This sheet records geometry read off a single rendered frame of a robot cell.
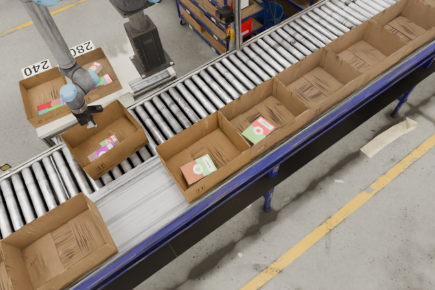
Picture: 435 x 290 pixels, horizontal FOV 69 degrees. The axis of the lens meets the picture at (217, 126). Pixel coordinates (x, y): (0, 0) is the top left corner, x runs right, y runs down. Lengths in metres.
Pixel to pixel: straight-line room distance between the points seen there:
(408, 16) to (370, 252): 1.67
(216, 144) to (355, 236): 1.33
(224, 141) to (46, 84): 1.43
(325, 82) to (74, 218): 1.61
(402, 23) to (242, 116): 1.36
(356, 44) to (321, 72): 0.37
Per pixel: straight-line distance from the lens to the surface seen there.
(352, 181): 2.79
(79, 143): 2.17
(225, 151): 1.76
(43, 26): 1.74
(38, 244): 1.86
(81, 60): 2.60
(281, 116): 1.89
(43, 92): 2.59
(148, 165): 1.79
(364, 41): 2.43
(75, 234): 1.78
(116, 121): 2.18
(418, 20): 2.67
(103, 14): 4.41
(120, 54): 2.60
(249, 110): 1.91
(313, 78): 2.11
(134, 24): 2.21
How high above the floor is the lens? 2.43
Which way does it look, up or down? 56 degrees down
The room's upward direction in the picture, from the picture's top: 7 degrees counter-clockwise
